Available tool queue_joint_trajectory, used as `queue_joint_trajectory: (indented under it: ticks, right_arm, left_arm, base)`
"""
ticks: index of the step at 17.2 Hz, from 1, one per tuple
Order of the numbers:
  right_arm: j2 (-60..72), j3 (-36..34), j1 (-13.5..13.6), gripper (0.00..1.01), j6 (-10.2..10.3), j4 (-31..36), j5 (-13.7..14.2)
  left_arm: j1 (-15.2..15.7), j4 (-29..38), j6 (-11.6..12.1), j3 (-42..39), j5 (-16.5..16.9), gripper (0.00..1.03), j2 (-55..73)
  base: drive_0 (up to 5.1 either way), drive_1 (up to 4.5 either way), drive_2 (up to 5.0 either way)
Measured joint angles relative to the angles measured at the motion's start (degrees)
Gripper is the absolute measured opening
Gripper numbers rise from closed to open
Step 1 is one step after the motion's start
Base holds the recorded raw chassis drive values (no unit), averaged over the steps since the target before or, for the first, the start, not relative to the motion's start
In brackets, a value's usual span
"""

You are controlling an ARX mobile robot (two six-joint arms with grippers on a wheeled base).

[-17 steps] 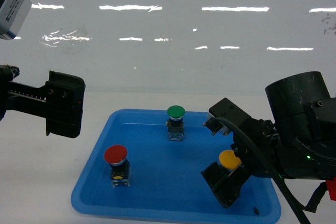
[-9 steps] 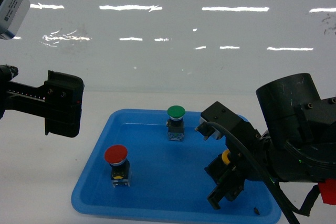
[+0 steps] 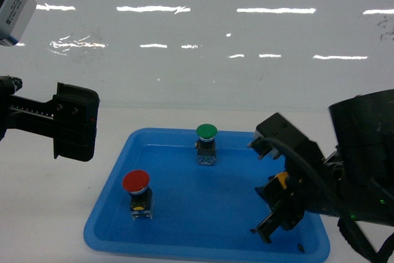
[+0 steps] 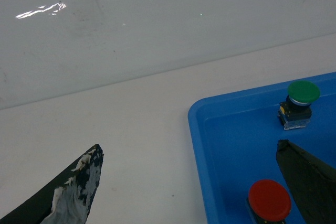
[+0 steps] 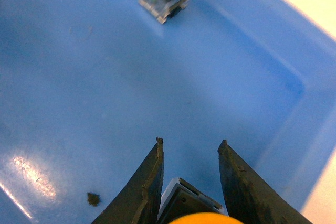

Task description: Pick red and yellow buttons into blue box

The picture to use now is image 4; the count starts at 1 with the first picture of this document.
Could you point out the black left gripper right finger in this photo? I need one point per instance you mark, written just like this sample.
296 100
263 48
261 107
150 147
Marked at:
310 181

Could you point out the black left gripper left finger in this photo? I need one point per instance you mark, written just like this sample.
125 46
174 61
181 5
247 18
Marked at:
68 197

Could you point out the red mushroom push button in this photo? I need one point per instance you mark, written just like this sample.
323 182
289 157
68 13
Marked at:
268 202

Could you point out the green mushroom push button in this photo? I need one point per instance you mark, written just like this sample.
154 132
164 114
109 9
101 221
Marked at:
295 112

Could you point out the blue plastic tray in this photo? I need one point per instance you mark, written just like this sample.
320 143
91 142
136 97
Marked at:
235 140

